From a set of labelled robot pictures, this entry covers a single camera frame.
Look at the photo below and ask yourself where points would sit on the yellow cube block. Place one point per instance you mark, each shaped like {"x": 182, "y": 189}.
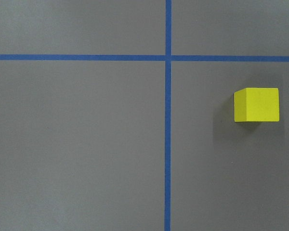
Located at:
{"x": 256, "y": 105}

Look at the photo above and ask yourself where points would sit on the blue tape line crosswise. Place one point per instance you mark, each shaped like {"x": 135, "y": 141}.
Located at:
{"x": 114, "y": 57}

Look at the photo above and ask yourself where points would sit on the blue tape line lengthwise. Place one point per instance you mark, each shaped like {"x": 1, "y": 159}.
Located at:
{"x": 167, "y": 133}

